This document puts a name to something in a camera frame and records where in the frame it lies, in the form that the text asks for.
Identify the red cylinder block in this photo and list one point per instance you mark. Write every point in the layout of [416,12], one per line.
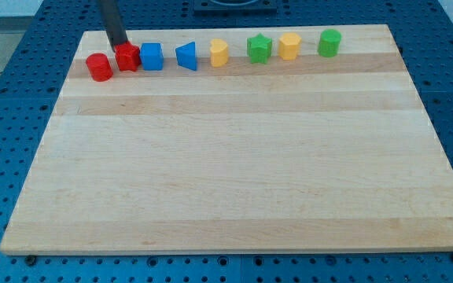
[99,67]

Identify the green star block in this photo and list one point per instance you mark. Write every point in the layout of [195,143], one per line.
[259,49]

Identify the red star block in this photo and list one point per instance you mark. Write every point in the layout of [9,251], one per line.
[127,57]

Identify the wooden board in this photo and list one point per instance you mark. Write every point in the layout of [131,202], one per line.
[315,155]

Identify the yellow heart block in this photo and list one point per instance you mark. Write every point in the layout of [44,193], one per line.
[219,52]

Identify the blue triangle block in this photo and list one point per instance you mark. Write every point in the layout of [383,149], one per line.
[186,56]

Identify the blue cube block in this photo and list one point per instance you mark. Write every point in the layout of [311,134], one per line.
[151,55]

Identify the yellow hexagon block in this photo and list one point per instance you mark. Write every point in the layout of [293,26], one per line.
[289,46]

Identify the green cylinder block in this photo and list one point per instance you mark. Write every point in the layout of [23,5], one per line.
[329,43]

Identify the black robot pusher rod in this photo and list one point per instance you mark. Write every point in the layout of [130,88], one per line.
[113,22]

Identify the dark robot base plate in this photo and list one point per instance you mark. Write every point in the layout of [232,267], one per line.
[201,7]

